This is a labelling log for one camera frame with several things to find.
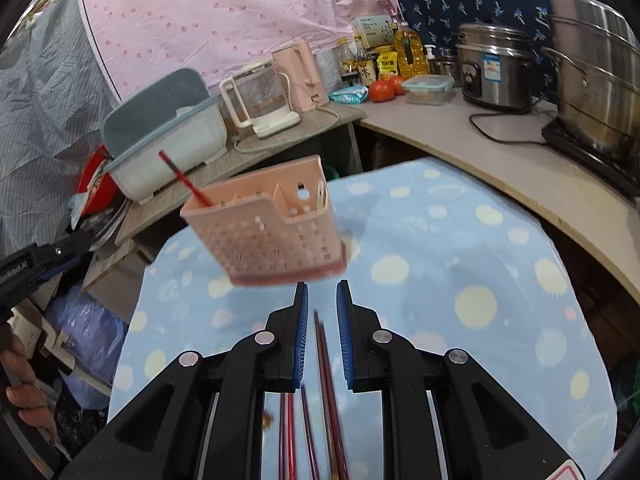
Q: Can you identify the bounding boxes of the yellow seasoning packet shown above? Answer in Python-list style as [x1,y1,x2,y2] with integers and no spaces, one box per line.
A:
[376,50,399,81]

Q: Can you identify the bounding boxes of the dark sauce bottle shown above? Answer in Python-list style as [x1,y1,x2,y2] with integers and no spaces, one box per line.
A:
[341,39,362,89]

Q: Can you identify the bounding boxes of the glass food container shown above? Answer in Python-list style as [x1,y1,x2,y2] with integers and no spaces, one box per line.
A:
[401,75,456,107]

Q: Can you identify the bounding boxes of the blue plastic bag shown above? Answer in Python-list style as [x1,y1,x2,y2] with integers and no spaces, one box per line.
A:
[45,285,128,411]

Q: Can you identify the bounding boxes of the curved beige counter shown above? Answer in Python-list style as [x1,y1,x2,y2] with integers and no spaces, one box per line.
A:
[357,97,640,306]

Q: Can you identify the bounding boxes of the cooking oil bottle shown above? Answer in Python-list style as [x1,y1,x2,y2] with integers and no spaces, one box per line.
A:
[394,22,431,78]

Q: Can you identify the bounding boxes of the grey striped cloth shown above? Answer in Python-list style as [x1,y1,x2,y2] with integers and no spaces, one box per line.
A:
[0,0,121,256]

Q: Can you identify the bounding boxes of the blue spotted blanket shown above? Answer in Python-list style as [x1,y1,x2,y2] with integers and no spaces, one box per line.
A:
[107,157,618,480]

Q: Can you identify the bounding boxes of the black power cable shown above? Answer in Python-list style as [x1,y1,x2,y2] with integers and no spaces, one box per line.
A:
[469,110,557,146]

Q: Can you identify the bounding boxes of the pink dotted curtain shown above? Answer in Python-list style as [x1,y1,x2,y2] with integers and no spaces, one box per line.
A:
[75,0,401,106]

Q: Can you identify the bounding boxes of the wooden side table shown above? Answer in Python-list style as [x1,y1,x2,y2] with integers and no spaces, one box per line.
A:
[80,102,368,292]

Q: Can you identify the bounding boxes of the large steel steamer pot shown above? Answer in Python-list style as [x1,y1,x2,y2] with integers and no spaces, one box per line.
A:
[541,0,640,161]

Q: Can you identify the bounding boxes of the pink electric kettle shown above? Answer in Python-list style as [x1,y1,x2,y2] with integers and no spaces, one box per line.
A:
[271,42,329,112]

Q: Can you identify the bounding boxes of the pink perforated utensil holder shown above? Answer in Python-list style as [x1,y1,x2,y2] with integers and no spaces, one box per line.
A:
[180,155,348,288]

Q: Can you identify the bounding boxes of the white grey lidded bin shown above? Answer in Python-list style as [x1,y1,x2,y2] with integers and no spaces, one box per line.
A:
[102,67,228,205]

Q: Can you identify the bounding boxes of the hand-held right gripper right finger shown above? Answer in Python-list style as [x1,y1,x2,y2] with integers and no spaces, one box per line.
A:
[336,280,586,480]

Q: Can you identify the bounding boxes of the red plastic basin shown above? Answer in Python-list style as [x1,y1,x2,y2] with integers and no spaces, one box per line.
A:
[77,145,119,216]

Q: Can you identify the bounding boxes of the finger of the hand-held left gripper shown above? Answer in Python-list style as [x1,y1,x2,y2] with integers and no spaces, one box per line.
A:
[31,227,96,282]

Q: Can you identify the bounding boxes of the dark red chopstick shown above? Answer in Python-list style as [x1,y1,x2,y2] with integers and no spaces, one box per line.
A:
[313,311,338,480]
[300,385,321,480]
[321,324,349,480]

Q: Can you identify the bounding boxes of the yellow-label sauce bottle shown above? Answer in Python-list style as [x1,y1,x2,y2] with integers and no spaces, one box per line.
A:
[356,40,377,87]

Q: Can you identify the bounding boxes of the glass kettle cream handle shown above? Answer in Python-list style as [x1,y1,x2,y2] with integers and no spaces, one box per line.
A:
[220,61,302,138]

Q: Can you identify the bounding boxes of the black induction cooker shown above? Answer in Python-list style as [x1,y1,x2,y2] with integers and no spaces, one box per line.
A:
[541,119,640,202]

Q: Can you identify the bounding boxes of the blue wet wipes pack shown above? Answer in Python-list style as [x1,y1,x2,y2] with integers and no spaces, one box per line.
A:
[328,86,370,106]

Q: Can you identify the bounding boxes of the black frying pan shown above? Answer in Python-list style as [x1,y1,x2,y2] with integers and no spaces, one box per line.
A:
[75,200,133,261]

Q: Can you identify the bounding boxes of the red black-striped chopstick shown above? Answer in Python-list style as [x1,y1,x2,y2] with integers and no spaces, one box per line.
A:
[158,151,212,207]

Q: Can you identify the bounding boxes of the steel rice cooker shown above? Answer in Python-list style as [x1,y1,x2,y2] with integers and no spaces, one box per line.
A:
[456,22,535,112]

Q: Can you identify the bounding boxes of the white kettle cable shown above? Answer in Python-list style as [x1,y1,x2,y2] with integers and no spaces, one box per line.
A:
[229,104,342,154]

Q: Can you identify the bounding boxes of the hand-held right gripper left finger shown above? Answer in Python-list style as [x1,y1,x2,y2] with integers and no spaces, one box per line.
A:
[60,281,311,480]

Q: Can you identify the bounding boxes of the person's left hand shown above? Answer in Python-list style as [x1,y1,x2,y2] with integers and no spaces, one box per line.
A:
[0,327,59,446]

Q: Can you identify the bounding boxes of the white green cardboard box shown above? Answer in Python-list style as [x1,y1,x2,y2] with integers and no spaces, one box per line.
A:
[350,16,396,51]

